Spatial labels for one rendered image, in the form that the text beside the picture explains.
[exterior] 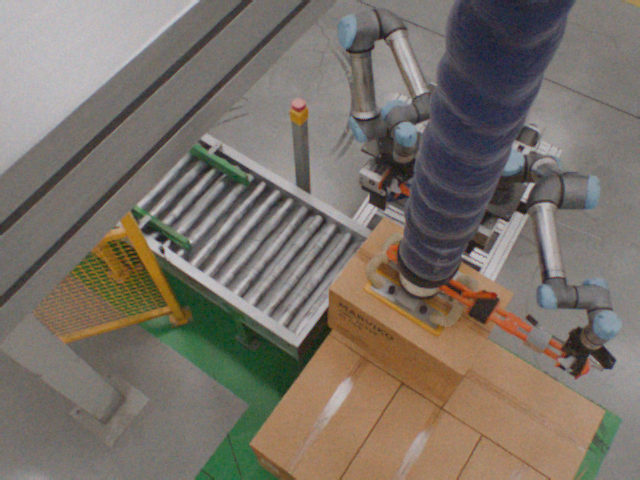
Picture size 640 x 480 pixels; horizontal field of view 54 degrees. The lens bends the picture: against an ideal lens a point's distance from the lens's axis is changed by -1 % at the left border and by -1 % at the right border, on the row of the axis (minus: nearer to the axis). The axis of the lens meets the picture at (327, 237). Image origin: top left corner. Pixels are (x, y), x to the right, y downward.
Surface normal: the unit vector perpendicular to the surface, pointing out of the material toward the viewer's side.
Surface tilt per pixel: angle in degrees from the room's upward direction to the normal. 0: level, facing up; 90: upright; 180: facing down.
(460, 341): 1
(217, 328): 0
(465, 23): 78
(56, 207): 90
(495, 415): 0
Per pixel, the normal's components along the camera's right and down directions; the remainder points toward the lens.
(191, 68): 0.82, 0.50
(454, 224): 0.07, 0.70
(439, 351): 0.01, -0.48
